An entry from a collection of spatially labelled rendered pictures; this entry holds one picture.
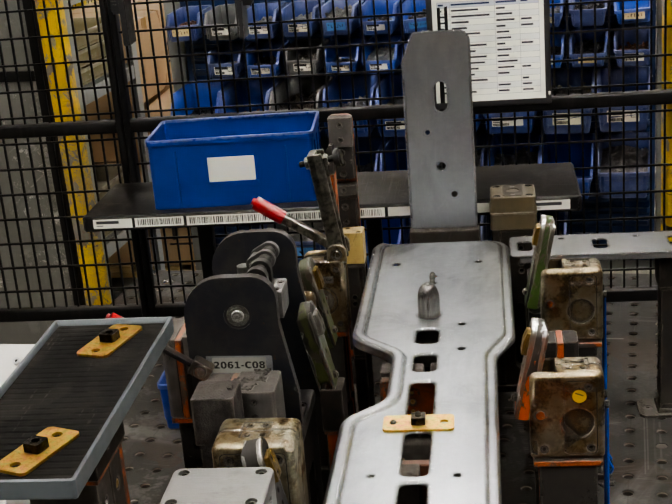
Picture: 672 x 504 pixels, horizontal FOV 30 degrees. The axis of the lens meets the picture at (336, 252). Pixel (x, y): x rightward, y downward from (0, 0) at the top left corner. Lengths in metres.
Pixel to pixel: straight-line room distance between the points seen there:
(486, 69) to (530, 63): 0.08
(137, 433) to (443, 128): 0.74
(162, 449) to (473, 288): 0.62
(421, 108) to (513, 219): 0.24
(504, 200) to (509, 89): 0.33
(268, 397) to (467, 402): 0.26
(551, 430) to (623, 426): 0.61
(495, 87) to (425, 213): 0.34
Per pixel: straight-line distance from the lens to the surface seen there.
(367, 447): 1.45
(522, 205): 2.13
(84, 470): 1.13
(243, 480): 1.18
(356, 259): 1.98
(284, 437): 1.32
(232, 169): 2.27
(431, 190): 2.15
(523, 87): 2.39
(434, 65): 2.10
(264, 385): 1.44
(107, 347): 1.38
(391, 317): 1.80
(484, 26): 2.37
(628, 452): 2.06
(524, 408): 1.53
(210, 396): 1.38
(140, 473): 2.10
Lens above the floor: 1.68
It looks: 19 degrees down
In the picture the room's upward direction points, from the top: 5 degrees counter-clockwise
